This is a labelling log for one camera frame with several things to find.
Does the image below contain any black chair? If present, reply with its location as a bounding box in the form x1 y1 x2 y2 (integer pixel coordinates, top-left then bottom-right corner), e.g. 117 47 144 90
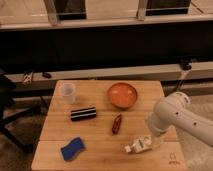
0 68 44 154

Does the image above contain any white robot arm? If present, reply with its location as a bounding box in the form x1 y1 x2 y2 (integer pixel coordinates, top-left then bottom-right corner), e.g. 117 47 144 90
148 92 213 147

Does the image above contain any orange ceramic bowl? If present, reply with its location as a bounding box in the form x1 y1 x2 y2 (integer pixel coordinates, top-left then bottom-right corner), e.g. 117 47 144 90
107 82 138 109

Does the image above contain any wooden table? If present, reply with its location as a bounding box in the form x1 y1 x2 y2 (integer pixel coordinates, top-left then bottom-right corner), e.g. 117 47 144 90
31 80 187 171

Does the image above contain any red white clamp on ledge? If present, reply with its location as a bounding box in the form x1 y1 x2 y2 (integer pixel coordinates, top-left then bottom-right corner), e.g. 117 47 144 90
22 71 34 84

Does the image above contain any small black object on ledge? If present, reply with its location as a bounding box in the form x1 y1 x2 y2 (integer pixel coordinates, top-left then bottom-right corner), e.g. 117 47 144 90
42 72 52 79

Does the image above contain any white plastic bottle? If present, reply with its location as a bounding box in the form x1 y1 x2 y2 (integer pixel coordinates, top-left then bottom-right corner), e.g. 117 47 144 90
124 135 154 153

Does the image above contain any blue sponge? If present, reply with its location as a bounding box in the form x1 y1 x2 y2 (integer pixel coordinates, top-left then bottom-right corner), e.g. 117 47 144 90
61 137 85 161

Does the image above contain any black white striped block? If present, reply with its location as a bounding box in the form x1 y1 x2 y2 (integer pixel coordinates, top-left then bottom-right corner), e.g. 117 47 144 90
70 107 97 121

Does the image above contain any clear plastic cup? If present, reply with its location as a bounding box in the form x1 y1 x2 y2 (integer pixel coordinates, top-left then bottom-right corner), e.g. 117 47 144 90
59 83 76 104

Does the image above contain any black clamp with cable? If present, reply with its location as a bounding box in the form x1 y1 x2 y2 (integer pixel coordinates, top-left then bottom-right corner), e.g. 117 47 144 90
174 59 197 91

